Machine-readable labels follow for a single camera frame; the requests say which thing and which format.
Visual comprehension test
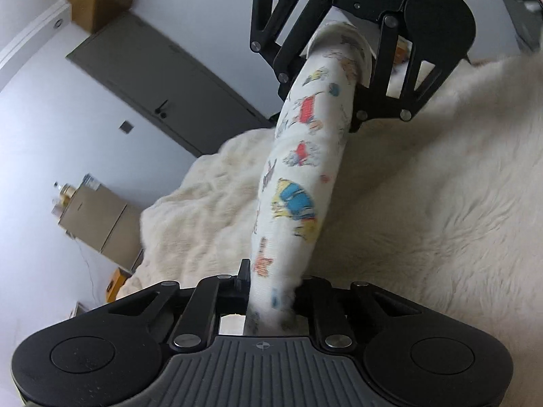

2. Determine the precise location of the thin power cable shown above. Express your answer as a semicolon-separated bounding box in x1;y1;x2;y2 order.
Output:
76;237;96;302

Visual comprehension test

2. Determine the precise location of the cream fluffy blanket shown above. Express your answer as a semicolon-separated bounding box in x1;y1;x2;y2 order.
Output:
114;51;543;407

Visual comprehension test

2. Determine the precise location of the orange box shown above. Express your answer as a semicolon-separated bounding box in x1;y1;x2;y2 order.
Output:
105;267;133;304

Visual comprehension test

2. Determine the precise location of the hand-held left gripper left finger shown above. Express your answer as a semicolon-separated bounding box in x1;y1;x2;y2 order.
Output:
106;258;252;350

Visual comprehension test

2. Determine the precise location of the grey door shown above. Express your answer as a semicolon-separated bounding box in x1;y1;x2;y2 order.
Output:
65;11;274;158

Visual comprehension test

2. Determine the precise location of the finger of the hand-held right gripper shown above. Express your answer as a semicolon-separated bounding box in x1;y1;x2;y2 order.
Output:
347;14;469;133
249;0;332;99

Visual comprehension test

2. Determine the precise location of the white vehicle print garment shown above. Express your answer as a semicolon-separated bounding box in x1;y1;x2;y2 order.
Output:
243;23;374;340

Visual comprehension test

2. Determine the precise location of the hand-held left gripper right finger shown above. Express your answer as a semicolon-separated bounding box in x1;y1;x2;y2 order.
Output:
297;275;427;352

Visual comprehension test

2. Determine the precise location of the beige refrigerator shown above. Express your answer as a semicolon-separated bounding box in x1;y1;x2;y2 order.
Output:
57;186;143;269

